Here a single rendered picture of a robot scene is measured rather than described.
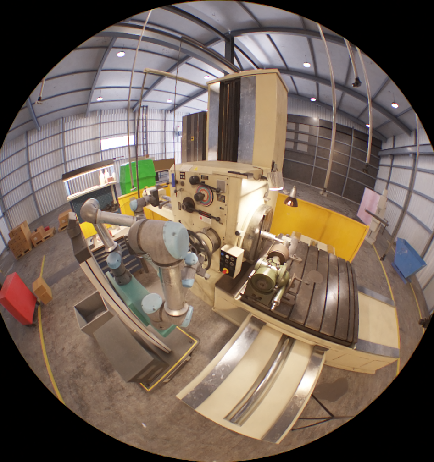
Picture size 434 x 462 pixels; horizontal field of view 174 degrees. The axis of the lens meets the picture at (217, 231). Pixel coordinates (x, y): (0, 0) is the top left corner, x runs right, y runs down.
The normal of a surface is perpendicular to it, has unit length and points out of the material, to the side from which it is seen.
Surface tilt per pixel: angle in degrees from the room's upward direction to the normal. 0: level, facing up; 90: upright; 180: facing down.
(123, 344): 0
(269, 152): 90
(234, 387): 0
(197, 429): 0
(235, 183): 90
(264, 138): 90
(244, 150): 90
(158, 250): 81
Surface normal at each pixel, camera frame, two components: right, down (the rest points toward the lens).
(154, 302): -0.10, -0.86
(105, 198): 0.76, 0.36
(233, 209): -0.61, 0.40
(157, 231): -0.07, -0.40
